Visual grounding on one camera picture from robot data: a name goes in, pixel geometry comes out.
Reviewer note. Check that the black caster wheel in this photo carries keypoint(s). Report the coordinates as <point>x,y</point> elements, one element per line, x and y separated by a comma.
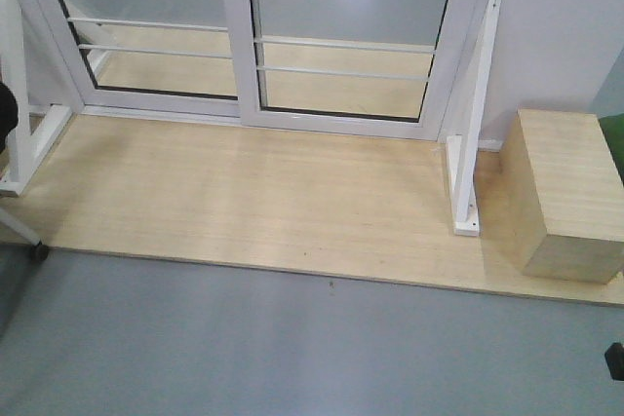
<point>39,253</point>

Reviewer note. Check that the white outer door frame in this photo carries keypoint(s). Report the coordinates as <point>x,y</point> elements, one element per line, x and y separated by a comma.
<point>468,46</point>

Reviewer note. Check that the light wooden floor platform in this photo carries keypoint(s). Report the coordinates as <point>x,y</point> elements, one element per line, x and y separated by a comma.
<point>347,206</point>

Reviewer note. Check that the white fixed glass door panel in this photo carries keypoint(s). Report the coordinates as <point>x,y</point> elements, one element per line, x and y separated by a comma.
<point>51,27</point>

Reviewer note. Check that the white left support brace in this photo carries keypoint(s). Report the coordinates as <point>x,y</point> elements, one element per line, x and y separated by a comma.
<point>27,147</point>

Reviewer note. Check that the white sliding glass door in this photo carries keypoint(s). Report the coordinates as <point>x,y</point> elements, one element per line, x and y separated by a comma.
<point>240,29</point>

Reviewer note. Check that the black robot gripper part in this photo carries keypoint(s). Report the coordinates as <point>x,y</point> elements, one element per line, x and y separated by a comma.
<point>614,358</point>

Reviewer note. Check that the white support brace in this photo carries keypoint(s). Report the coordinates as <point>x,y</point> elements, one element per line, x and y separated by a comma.
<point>27,147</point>
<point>462,147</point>

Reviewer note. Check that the white right support brace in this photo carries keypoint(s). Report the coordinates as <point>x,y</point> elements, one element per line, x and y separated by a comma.
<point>462,147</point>

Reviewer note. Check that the light wooden box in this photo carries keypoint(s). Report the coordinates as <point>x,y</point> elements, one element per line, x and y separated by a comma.
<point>565,197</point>

